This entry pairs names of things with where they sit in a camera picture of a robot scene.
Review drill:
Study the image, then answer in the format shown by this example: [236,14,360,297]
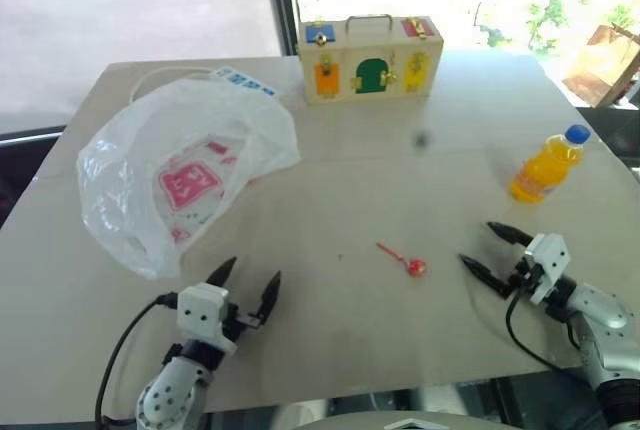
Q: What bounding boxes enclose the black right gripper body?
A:
[506,244,547,301]

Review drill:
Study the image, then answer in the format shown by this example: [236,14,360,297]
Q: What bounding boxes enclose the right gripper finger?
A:
[458,253,517,300]
[486,221,536,248]

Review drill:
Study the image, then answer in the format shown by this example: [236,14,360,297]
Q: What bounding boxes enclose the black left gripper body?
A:
[223,301,265,344]

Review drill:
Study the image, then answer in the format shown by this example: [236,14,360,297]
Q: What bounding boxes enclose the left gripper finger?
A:
[253,270,283,325]
[206,256,238,292]

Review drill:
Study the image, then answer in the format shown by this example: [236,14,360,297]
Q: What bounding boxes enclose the red lollipop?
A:
[375,241,428,279]

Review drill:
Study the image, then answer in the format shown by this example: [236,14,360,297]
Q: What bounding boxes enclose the orange juice bottle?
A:
[509,123,592,205]

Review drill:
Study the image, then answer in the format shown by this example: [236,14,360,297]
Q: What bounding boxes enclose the white red-printed plastic bag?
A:
[75,76,303,280]

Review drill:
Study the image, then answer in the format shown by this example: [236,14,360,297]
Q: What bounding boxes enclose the brown paper bag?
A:
[561,22,640,109]

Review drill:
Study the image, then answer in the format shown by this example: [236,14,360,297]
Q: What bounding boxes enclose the wooden lock box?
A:
[297,14,446,108]

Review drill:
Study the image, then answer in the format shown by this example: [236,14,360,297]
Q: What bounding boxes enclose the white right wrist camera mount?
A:
[521,232,572,307]

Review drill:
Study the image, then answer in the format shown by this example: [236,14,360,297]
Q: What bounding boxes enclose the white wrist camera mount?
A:
[521,232,572,307]
[176,283,239,354]

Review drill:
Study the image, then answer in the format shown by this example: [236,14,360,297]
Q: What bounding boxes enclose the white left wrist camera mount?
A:
[176,283,239,354]

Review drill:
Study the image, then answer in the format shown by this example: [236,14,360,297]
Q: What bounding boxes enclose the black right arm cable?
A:
[505,288,597,372]

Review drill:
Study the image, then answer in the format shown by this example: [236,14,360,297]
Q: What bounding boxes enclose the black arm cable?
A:
[505,288,597,372]
[94,291,179,426]

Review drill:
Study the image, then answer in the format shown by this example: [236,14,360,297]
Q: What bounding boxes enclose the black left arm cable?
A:
[94,291,179,426]

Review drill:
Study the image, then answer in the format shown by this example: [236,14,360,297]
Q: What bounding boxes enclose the black window frame post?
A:
[259,0,302,59]

